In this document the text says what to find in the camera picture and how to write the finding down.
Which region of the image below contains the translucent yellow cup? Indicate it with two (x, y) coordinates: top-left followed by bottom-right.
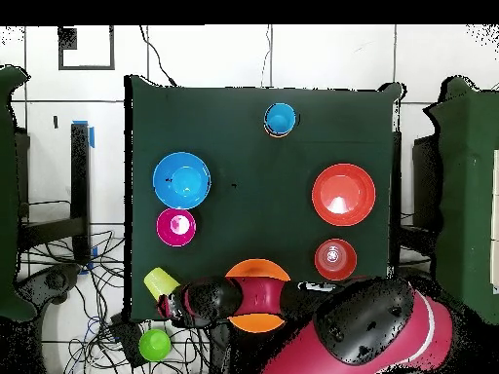
(142, 266), (181, 302)

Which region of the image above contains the blue cup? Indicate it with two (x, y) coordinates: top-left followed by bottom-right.
(263, 102), (297, 136)

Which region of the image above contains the green cup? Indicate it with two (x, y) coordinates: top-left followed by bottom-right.
(138, 328), (173, 363)

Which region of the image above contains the pink bowl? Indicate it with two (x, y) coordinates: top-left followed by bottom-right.
(156, 207), (197, 247)

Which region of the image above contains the large yellow bowl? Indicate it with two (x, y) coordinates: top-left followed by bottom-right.
(224, 258), (292, 334)

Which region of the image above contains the black stand base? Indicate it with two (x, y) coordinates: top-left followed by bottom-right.
(17, 263), (83, 309)

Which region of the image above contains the large blue bowl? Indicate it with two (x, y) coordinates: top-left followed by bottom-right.
(152, 151), (212, 210)

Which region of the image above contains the dark green table cloth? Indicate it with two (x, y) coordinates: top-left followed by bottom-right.
(123, 74), (404, 324)

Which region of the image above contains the small orange bowl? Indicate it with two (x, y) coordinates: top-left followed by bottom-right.
(314, 238), (359, 281)

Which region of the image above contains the blue tape strip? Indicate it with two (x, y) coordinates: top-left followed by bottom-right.
(72, 119), (96, 150)

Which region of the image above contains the neighbouring green table cloth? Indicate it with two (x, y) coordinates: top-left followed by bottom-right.
(0, 65), (38, 322)
(423, 75), (499, 326)

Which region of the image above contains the large shallow orange bowl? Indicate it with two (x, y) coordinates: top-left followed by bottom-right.
(311, 163), (377, 228)

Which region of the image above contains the black square floor marker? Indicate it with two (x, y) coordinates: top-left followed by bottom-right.
(58, 25), (116, 71)

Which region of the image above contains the black table frame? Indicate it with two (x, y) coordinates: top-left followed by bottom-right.
(15, 122), (93, 266)

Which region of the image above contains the thin black floor cable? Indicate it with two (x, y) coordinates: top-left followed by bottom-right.
(138, 25), (176, 88)

